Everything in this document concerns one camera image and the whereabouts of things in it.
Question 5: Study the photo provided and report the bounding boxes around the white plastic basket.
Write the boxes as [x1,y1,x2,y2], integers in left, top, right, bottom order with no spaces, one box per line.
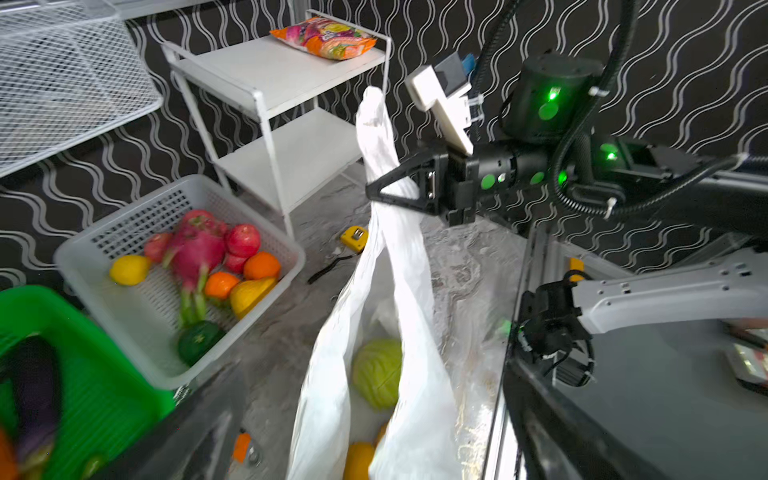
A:
[54,175,305,390]

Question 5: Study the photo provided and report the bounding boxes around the yellow lemon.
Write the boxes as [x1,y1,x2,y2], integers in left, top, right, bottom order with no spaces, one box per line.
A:
[109,255,152,286]

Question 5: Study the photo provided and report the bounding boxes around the yellow mango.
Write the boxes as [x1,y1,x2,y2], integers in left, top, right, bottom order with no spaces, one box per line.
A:
[343,442,375,480]

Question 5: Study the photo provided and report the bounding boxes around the orange handled tool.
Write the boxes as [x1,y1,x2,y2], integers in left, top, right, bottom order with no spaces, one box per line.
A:
[232,428,263,468]

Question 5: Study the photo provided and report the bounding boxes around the dark green avocado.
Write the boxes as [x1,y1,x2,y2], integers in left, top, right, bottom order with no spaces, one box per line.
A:
[177,321,225,366]

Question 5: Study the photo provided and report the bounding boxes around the orange candy bag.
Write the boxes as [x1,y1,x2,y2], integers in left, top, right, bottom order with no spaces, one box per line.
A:
[270,16,377,61]

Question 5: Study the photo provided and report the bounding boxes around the white plastic grocery bag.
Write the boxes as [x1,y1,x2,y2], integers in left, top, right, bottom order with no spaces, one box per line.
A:
[286,85,463,480]

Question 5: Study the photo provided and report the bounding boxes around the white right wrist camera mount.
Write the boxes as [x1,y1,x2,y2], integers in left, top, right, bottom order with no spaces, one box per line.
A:
[405,51,474,156]

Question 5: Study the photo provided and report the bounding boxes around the pink dragon fruit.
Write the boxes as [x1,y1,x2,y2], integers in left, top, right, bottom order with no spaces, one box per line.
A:
[161,209,228,328]

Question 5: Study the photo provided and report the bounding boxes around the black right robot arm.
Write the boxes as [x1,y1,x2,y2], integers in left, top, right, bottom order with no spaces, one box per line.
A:
[366,1,767,258]

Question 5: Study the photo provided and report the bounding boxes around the small orange tangerine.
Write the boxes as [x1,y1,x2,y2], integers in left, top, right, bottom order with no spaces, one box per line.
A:
[203,271,241,302]

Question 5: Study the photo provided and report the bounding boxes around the red apple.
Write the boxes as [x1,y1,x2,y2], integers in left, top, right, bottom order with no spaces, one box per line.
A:
[225,224,261,259]

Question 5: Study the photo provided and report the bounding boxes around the yellow tape measure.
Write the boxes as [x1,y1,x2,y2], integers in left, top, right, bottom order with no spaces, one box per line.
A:
[340,226,369,254]

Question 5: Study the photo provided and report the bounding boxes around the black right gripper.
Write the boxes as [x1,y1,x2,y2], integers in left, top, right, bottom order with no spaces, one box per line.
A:
[365,143,549,226]

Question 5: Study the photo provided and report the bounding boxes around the purple eggplant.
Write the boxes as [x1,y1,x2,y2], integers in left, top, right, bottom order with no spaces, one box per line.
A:
[5,335,62,472]

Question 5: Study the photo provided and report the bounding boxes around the white two-tier shelf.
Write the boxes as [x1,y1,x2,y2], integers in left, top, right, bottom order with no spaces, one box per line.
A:
[162,31,394,235]

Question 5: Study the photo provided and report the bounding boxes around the green cabbage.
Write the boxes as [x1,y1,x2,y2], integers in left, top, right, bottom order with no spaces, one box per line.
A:
[351,339,403,410]

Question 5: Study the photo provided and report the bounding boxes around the white wire wall basket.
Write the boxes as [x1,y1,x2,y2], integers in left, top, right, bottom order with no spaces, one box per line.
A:
[1,1,162,176]

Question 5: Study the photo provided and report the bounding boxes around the orange fruit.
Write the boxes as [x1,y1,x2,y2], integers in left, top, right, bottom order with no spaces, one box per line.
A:
[243,251,281,280]

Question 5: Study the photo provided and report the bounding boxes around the green plastic basket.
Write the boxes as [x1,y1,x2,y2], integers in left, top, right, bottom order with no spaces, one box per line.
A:
[1,286,175,479]

